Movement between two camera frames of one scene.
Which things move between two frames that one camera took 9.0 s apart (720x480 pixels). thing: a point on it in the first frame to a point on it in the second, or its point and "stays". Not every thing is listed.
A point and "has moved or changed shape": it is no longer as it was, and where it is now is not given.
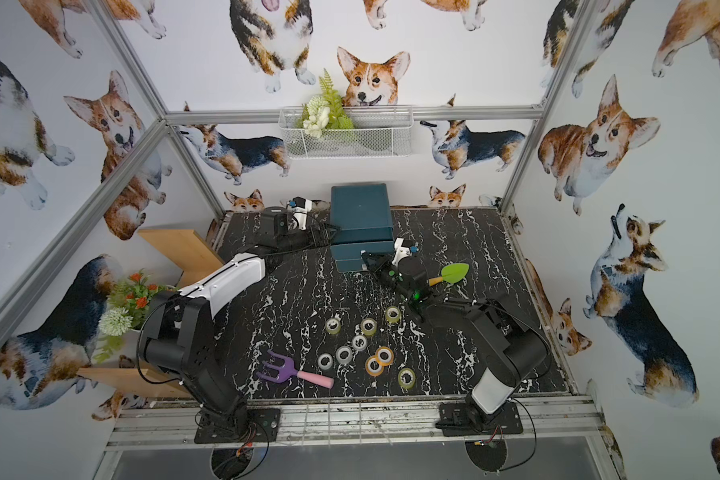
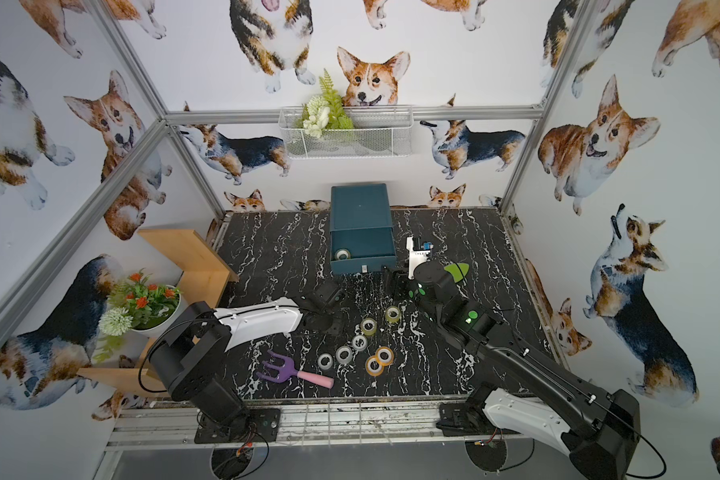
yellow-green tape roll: (393, 314) stays
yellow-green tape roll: (368, 326) stays
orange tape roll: (385, 356) stays
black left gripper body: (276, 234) to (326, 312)
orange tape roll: (374, 367) stays
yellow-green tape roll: (333, 326) has moved or changed shape
